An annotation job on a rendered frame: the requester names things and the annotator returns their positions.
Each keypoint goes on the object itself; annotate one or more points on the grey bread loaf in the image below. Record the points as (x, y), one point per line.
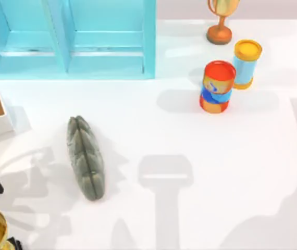
(86, 159)

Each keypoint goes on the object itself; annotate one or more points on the red and blue can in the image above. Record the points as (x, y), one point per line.
(216, 88)

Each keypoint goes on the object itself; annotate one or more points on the light blue rack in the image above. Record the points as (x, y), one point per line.
(106, 39)

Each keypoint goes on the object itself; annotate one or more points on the blue can with yellow lid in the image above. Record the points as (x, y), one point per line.
(245, 65)

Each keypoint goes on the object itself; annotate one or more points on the bronze trophy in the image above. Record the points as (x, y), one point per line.
(219, 34)

